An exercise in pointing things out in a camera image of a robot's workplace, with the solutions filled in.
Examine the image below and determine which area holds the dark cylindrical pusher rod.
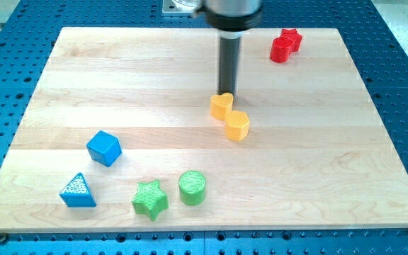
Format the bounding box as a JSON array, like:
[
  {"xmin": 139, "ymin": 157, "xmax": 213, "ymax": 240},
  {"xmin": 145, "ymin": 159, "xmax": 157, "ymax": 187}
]
[{"xmin": 217, "ymin": 37, "xmax": 241, "ymax": 94}]

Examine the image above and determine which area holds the yellow heart block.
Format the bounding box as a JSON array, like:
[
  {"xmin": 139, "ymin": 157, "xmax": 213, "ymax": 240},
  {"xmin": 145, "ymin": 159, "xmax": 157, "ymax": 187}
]
[{"xmin": 210, "ymin": 92, "xmax": 234, "ymax": 120}]

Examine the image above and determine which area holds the yellow hexagon block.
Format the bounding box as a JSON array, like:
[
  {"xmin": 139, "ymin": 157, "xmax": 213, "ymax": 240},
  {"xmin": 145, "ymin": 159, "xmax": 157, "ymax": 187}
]
[{"xmin": 225, "ymin": 110, "xmax": 250, "ymax": 142}]

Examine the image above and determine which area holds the red cylinder-like block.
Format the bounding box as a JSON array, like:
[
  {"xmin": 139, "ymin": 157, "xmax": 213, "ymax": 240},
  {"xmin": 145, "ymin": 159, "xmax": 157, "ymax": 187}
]
[{"xmin": 270, "ymin": 37, "xmax": 293, "ymax": 63}]

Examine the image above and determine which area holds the red star block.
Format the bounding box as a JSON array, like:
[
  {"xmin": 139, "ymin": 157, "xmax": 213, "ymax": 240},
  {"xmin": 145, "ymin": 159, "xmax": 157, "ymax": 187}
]
[{"xmin": 280, "ymin": 28, "xmax": 302, "ymax": 52}]

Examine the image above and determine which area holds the silver metal mounting plate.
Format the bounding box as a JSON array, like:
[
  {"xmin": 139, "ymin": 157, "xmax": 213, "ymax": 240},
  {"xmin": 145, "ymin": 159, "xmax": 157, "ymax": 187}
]
[{"xmin": 161, "ymin": 0, "xmax": 201, "ymax": 17}]

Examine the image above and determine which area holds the light wooden board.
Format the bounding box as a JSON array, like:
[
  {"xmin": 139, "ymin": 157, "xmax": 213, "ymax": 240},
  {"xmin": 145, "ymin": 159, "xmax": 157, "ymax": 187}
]
[{"xmin": 0, "ymin": 27, "xmax": 408, "ymax": 233}]

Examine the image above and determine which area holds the green cylinder block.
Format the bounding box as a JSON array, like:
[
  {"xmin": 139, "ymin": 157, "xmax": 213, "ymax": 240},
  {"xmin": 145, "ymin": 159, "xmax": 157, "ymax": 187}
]
[{"xmin": 178, "ymin": 170, "xmax": 206, "ymax": 205}]

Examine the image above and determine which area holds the blue cube block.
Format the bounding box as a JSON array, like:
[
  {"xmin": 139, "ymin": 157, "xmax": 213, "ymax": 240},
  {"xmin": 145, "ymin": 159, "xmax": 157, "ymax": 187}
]
[{"xmin": 86, "ymin": 130, "xmax": 122, "ymax": 167}]

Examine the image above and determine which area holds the green star block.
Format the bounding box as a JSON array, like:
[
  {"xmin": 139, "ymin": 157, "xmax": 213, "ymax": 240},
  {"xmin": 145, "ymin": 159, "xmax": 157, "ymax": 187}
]
[{"xmin": 132, "ymin": 179, "xmax": 169, "ymax": 221}]

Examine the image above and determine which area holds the blue triangle block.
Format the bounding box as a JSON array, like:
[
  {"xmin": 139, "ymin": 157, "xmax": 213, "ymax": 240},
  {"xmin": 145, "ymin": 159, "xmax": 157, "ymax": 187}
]
[{"xmin": 59, "ymin": 173, "xmax": 96, "ymax": 208}]

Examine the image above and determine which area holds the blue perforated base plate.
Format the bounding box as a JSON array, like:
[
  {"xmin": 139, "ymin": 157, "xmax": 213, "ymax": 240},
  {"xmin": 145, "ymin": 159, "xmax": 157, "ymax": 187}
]
[{"xmin": 0, "ymin": 1, "xmax": 408, "ymax": 254}]

